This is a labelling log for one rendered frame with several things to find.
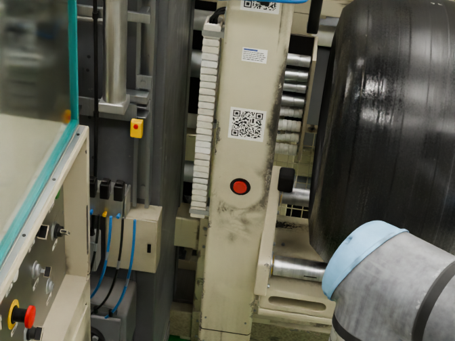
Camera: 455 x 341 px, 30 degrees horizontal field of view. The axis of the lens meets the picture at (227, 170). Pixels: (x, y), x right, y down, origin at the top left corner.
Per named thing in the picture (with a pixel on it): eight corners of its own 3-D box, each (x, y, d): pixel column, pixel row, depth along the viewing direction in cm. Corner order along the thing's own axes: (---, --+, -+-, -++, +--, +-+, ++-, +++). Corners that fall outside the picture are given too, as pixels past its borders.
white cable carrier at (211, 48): (189, 216, 194) (203, 24, 168) (193, 203, 198) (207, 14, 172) (208, 219, 194) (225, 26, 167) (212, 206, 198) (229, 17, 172)
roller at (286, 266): (266, 278, 190) (269, 262, 187) (268, 265, 193) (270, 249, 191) (423, 301, 188) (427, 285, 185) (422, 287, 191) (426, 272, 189)
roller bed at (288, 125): (227, 151, 228) (237, 50, 212) (233, 124, 240) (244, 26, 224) (300, 160, 227) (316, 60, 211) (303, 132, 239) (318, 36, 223)
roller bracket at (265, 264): (252, 296, 188) (257, 262, 183) (268, 195, 221) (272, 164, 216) (267, 298, 188) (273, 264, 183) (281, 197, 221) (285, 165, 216)
